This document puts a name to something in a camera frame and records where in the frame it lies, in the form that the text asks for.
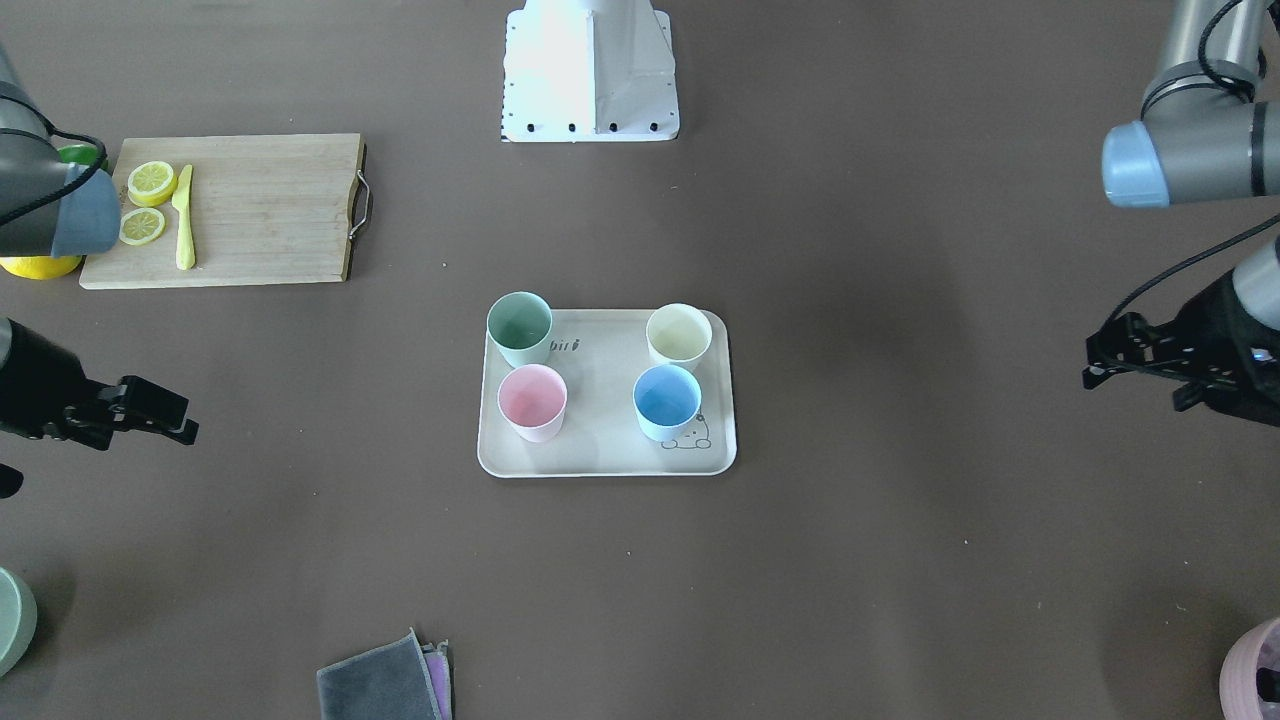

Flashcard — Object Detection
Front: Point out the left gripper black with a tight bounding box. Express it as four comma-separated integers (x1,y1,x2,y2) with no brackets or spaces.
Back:
1082,272,1279,427

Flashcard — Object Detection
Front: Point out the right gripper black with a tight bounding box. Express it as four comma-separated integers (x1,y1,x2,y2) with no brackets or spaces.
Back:
1,318,200,451

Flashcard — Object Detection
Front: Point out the green cup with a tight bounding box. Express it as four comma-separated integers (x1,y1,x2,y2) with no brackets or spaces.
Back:
486,291,554,368

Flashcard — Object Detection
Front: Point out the pink cup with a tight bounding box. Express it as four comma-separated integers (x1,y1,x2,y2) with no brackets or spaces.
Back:
497,364,568,443

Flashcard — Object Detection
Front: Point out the cream cup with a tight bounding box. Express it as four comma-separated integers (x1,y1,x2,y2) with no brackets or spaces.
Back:
645,304,714,372

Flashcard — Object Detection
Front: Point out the blue cup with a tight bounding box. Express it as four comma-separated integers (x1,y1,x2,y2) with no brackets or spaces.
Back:
631,364,701,443

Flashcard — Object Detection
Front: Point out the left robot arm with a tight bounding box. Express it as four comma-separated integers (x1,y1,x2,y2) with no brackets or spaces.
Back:
1082,1,1279,427

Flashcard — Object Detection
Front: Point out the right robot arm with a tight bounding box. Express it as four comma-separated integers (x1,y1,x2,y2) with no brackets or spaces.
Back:
1,55,198,451

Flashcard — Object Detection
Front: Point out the yellow plastic knife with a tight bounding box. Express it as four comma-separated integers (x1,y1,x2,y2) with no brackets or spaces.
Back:
170,164,196,272

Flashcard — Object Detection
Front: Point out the lemon slice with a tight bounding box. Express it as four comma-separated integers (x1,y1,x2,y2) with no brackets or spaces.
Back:
118,208,166,246
125,161,178,208

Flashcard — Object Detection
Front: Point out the green bowl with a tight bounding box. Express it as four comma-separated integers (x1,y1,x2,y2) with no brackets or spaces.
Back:
0,568,38,676

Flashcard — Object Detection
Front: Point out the wooden cutting board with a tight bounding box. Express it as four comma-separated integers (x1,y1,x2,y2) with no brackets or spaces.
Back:
79,133,367,290

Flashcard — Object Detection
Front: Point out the green lime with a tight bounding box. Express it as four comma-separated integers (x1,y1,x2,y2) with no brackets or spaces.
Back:
58,143,100,167

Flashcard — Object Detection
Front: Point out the pink bowl with ice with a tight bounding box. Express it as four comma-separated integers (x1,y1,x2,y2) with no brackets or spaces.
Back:
1219,618,1279,719

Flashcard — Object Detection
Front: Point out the grey folded cloth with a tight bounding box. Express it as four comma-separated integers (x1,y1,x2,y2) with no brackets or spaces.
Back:
316,632,454,719

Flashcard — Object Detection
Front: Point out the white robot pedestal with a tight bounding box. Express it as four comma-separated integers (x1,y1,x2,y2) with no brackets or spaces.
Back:
500,1,681,143

